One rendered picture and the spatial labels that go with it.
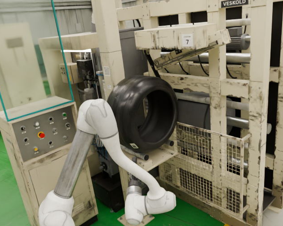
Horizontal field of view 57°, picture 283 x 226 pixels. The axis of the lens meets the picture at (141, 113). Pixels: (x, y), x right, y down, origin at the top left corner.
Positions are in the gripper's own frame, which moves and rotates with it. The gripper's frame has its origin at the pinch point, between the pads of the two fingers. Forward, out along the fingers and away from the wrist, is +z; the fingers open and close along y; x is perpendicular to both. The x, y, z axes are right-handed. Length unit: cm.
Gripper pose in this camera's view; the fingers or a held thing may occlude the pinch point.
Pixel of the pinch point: (134, 161)
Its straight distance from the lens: 175.7
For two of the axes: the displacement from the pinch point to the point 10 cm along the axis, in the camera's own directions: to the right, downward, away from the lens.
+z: -0.2, -6.6, 7.5
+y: 4.7, 6.6, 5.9
